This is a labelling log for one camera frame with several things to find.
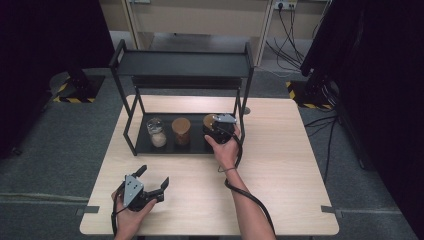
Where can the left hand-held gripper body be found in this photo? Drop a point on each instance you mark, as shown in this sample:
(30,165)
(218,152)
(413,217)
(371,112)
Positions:
(133,193)

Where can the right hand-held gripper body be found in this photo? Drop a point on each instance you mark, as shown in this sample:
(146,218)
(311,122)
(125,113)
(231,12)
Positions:
(220,131)

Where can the glass jar with wooden lid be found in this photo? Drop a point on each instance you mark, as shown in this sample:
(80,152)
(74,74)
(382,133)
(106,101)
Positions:
(208,120)
(181,130)

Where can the glass jar with silver lid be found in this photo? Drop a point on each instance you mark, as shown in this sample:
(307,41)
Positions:
(156,131)

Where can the black metal shelf rack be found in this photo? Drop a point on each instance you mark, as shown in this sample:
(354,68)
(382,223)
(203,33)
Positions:
(186,66)

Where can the person's right hand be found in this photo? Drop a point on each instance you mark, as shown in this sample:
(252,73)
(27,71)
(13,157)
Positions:
(226,151)

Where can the person's left hand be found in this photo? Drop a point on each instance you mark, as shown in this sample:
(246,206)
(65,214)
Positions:
(129,222)

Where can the grey table grommet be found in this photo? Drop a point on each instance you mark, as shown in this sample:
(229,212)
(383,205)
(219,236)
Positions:
(246,110)

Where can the thin wristband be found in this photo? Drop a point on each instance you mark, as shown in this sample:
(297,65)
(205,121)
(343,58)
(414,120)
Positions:
(226,170)

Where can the striped black stand base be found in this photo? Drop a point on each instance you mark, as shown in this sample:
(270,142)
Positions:
(80,86)
(311,95)

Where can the white power strip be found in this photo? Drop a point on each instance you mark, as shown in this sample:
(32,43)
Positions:
(285,4)

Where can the black curtain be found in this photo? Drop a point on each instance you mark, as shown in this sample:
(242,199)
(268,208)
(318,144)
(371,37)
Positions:
(383,100)
(40,60)

